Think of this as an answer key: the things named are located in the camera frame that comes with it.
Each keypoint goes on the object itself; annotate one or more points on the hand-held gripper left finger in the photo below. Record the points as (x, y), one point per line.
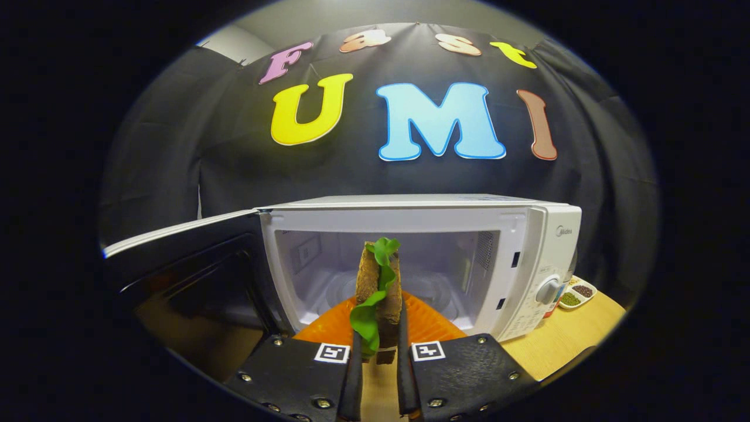
(354, 381)

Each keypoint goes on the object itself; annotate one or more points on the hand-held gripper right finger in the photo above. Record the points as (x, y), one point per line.
(404, 375)

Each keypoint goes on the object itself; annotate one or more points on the brown bread lettuce sandwich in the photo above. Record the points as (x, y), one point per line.
(375, 281)

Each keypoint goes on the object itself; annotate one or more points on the white microwave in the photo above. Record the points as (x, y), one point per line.
(410, 220)

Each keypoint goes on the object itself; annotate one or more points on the white divided bean dish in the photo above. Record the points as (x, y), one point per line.
(577, 292)

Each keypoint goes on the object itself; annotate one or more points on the black backdrop cloth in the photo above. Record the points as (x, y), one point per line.
(234, 158)

